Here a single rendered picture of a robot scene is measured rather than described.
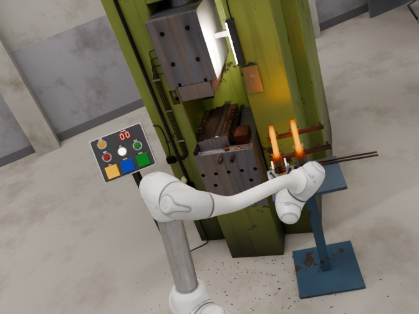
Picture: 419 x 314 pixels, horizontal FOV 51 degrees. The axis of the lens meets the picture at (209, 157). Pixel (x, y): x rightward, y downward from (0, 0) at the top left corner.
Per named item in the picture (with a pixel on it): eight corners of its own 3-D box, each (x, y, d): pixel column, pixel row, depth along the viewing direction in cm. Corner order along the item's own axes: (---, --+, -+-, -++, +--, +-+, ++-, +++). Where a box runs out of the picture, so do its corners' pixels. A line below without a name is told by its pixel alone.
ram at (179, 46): (232, 76, 247) (211, 5, 226) (169, 89, 259) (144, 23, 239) (242, 48, 280) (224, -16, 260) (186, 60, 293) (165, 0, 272)
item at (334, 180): (347, 189, 235) (347, 185, 234) (274, 204, 243) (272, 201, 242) (336, 158, 261) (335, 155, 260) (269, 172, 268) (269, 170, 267)
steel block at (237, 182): (269, 204, 287) (252, 148, 265) (213, 210, 299) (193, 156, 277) (275, 155, 332) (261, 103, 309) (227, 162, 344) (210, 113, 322)
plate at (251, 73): (263, 91, 261) (256, 65, 253) (249, 93, 264) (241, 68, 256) (264, 89, 263) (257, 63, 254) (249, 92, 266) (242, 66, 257)
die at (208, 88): (214, 95, 256) (209, 81, 251) (182, 101, 262) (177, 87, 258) (226, 66, 289) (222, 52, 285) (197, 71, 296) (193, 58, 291)
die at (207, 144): (230, 146, 274) (226, 134, 270) (200, 151, 280) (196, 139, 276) (240, 113, 308) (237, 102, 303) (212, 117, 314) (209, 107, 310)
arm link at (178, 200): (217, 192, 160) (195, 181, 170) (176, 192, 148) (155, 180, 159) (209, 227, 162) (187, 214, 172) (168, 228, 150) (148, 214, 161)
